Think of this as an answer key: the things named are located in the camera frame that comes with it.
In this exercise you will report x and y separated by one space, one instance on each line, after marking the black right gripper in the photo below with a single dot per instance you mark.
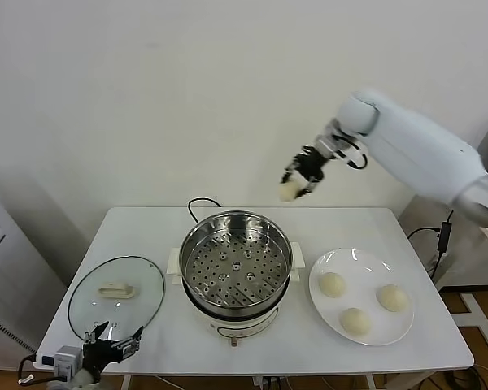
310 164

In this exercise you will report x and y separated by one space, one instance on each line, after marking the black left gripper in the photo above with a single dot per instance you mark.
99 355

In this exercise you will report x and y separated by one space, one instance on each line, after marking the white steamed baozi bun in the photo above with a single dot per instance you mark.
289 193
355 321
332 284
393 297

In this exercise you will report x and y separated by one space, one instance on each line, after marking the glass pot lid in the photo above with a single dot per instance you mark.
118 291

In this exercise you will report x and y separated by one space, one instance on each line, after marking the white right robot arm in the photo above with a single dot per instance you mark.
423 154

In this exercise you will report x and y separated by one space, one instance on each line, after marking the perforated steel steamer basket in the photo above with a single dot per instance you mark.
236 280

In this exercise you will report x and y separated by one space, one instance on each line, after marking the white round plate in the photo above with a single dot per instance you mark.
362 280

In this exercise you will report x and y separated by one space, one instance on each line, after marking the white cabinet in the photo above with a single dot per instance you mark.
8 276

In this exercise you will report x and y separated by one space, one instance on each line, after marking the cream electric cooker base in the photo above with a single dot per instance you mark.
244 330

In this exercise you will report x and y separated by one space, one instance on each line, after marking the black power adapter brick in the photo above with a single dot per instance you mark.
444 237

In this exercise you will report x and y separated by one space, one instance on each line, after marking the white side desk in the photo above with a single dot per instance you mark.
477 321

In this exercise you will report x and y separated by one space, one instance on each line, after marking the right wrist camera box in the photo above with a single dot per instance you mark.
329 147

